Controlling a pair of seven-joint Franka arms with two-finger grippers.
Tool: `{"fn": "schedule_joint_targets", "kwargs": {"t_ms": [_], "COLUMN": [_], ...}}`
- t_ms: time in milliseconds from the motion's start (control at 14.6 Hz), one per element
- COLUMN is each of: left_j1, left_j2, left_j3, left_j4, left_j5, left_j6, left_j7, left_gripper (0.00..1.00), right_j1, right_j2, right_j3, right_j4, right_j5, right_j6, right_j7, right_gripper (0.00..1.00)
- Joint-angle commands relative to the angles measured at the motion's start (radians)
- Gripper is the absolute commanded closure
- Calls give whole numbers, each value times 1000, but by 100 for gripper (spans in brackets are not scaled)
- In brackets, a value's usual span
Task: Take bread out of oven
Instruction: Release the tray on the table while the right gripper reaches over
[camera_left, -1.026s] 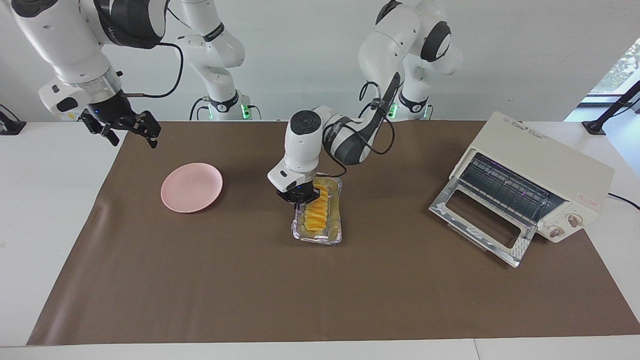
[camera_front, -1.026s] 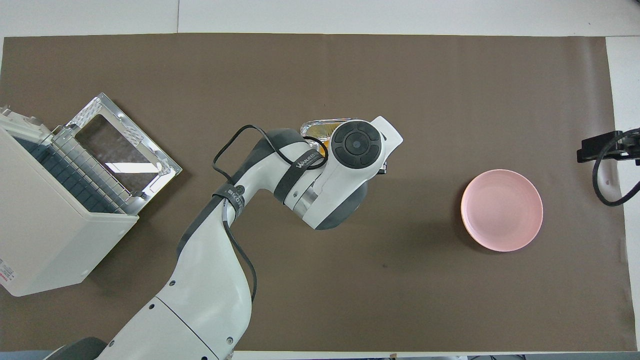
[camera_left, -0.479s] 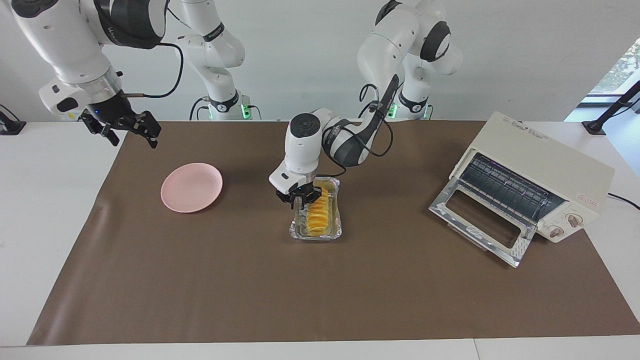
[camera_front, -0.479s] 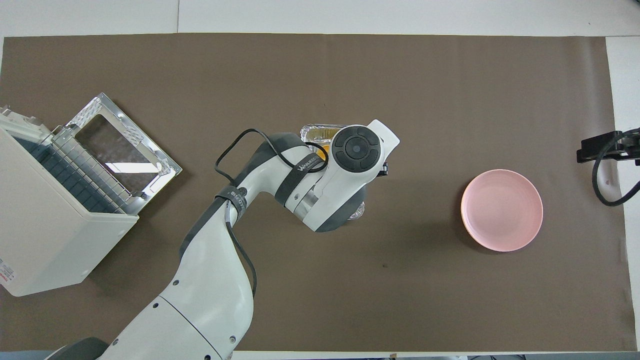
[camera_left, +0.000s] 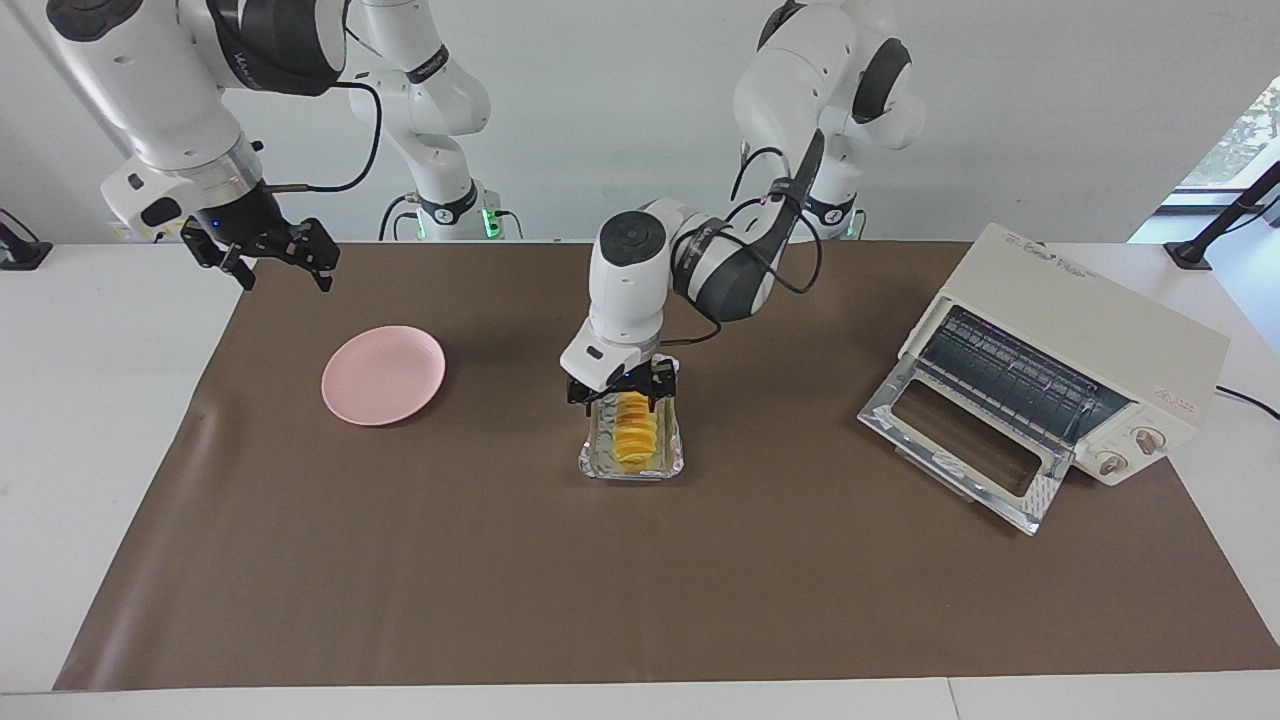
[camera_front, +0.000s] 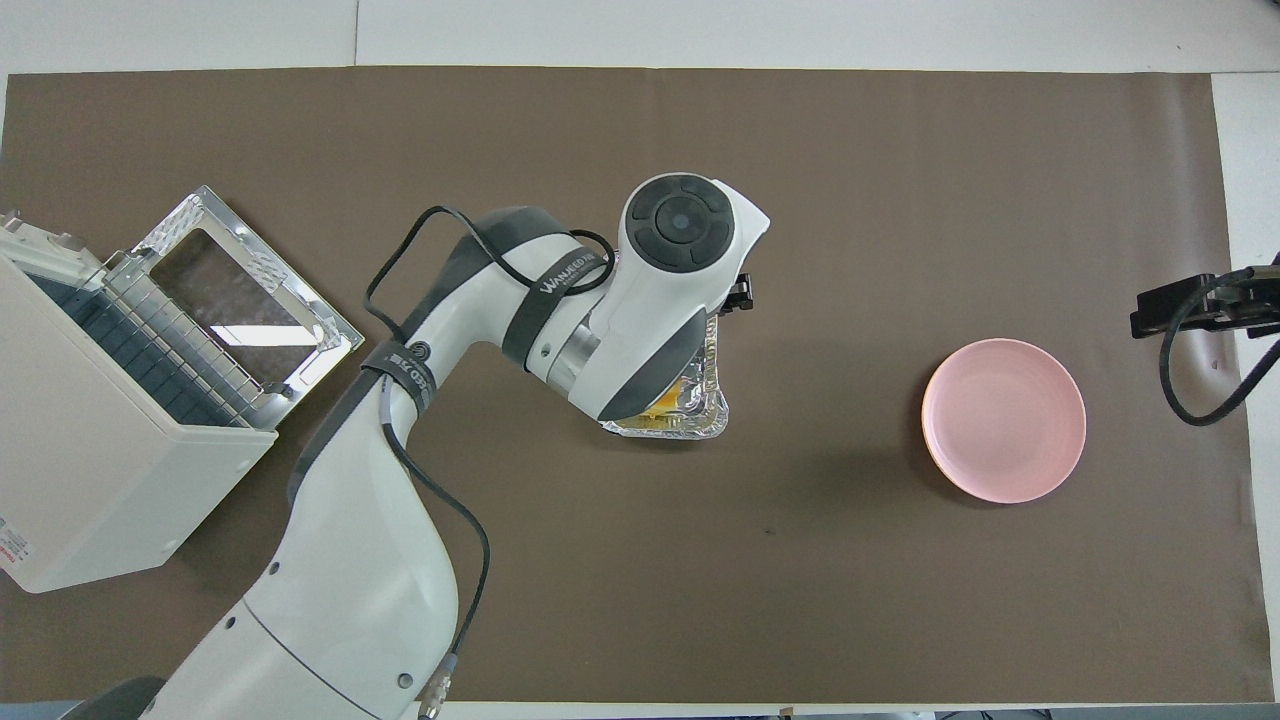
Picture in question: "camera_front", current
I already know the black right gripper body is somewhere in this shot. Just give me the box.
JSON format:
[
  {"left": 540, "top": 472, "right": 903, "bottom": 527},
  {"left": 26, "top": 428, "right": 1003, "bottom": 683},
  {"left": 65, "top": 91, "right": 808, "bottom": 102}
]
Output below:
[{"left": 1215, "top": 255, "right": 1280, "bottom": 341}]

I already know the aluminium foil tray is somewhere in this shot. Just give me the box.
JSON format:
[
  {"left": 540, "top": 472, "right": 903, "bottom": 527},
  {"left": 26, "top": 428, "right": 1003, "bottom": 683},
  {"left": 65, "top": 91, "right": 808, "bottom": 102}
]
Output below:
[{"left": 600, "top": 308, "right": 731, "bottom": 441}]

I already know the sliced yellow bread loaf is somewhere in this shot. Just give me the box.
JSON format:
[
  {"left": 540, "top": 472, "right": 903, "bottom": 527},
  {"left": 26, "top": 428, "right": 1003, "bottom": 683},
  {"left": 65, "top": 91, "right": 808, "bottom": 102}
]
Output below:
[{"left": 640, "top": 385, "right": 696, "bottom": 429}]

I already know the silver glass oven door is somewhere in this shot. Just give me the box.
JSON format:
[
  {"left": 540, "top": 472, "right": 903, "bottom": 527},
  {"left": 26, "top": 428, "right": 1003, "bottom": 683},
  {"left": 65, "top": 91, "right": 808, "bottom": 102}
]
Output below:
[{"left": 133, "top": 185, "right": 366, "bottom": 411}]

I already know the white toaster oven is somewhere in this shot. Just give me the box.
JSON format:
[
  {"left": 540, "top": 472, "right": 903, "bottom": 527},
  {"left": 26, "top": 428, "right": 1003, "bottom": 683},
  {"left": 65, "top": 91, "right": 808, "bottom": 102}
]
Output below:
[{"left": 0, "top": 208, "right": 279, "bottom": 594}]

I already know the pink round plate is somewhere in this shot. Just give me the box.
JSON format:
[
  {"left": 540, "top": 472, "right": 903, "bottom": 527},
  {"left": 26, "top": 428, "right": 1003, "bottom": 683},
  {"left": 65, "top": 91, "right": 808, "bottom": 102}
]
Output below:
[{"left": 921, "top": 338, "right": 1087, "bottom": 505}]

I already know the brown paper table mat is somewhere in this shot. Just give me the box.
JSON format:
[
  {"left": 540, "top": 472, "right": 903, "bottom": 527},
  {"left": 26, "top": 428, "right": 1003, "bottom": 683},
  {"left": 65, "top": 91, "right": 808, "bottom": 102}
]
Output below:
[{"left": 0, "top": 66, "right": 1273, "bottom": 704}]

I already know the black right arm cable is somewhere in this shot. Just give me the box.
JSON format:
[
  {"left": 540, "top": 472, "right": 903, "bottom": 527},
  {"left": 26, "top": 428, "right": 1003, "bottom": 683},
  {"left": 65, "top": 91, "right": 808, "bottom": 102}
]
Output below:
[{"left": 1160, "top": 268, "right": 1280, "bottom": 428}]

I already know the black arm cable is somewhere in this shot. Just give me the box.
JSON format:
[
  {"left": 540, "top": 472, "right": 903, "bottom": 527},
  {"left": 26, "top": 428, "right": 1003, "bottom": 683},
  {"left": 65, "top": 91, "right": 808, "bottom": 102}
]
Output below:
[
  {"left": 363, "top": 205, "right": 616, "bottom": 720},
  {"left": 1160, "top": 268, "right": 1280, "bottom": 428}
]

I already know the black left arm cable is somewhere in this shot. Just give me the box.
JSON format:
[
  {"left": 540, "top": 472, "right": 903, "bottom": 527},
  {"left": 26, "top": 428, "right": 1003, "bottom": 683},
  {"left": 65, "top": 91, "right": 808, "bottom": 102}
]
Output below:
[{"left": 363, "top": 205, "right": 616, "bottom": 720}]

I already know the oven wire rack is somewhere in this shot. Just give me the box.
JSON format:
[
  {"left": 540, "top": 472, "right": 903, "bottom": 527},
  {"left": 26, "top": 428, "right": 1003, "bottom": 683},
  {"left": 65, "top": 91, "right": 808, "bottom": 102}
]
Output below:
[{"left": 28, "top": 265, "right": 263, "bottom": 429}]

